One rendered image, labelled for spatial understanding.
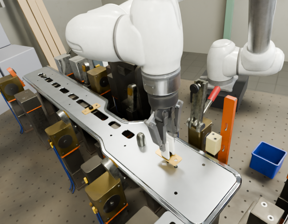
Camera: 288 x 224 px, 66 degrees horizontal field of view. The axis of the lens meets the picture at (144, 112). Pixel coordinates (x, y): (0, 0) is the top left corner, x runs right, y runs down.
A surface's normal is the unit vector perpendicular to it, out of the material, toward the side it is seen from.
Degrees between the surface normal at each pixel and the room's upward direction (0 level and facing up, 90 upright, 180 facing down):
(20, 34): 90
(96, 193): 0
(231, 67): 90
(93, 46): 88
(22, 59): 90
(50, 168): 0
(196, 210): 0
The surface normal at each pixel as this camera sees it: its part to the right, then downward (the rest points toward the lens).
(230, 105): -0.72, 0.48
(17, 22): 0.85, 0.22
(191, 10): -0.51, 0.56
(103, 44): -0.22, 0.58
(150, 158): -0.12, -0.80
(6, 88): 0.68, 0.37
